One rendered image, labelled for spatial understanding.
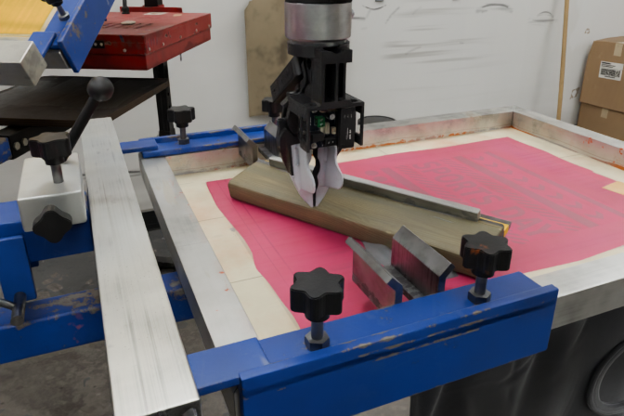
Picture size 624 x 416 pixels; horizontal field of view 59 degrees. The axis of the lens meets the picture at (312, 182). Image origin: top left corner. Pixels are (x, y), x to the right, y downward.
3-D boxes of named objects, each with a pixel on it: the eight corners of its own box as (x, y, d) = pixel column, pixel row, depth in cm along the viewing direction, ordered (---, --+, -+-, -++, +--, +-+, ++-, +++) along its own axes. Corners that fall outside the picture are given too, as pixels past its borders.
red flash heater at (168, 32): (95, 40, 202) (89, 6, 198) (215, 42, 197) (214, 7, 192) (-17, 72, 146) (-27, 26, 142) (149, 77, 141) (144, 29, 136)
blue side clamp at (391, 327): (511, 320, 57) (521, 262, 54) (547, 350, 53) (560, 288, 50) (228, 407, 46) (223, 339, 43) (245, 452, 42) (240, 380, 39)
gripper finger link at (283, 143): (280, 177, 68) (279, 108, 65) (277, 173, 69) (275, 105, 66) (316, 172, 70) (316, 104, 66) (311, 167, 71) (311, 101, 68)
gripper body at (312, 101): (305, 159, 62) (304, 49, 57) (279, 137, 69) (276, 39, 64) (365, 150, 64) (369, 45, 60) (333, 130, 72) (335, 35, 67)
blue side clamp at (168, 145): (305, 154, 104) (305, 119, 102) (317, 162, 100) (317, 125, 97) (142, 177, 93) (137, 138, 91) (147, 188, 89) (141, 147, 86)
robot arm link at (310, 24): (275, -1, 63) (339, -3, 66) (276, 41, 64) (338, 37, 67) (299, 5, 56) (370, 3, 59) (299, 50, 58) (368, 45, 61)
